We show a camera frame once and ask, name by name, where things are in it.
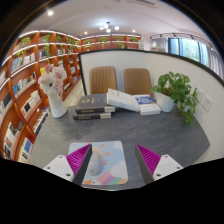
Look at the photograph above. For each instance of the orange wooden bookshelf unit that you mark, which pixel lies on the orange wooden bookshelf unit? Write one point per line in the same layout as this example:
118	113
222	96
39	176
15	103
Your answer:
18	90

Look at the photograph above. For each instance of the green leafy pothos plant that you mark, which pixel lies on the green leafy pothos plant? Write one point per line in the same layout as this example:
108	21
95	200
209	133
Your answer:
175	85

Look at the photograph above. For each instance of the pink and white flowers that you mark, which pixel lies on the pink and white flowers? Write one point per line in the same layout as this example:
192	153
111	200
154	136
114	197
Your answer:
53	80

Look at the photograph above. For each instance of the ceiling lamp with round bulbs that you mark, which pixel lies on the ceiling lamp with round bulbs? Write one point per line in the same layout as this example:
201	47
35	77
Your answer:
108	27

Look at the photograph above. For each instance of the pastel sun-print mouse pad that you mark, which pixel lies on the pastel sun-print mouse pad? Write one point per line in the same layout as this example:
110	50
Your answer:
113	161

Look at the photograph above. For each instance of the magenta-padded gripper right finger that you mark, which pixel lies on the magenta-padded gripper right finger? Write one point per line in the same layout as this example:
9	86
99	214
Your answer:
165	165

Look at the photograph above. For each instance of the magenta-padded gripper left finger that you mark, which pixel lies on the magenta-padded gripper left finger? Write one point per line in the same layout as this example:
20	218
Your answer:
58	165

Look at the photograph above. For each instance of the white plant pot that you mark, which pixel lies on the white plant pot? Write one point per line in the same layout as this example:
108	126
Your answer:
165	102

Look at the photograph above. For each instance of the window with dark frame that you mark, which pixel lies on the window with dark frame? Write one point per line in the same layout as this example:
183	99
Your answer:
191	50

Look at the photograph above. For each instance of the white wall socket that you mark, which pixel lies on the white wall socket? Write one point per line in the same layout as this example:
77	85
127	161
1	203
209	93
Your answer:
199	96
207	103

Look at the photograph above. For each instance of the tan upholstered chair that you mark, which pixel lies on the tan upholstered chair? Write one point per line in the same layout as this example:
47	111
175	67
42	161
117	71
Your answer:
137	81
102	79

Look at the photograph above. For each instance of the white book with blue cover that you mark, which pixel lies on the white book with blue cover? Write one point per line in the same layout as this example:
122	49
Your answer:
150	108

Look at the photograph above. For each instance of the thick white book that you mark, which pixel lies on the thick white book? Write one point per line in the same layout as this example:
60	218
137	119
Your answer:
123	99

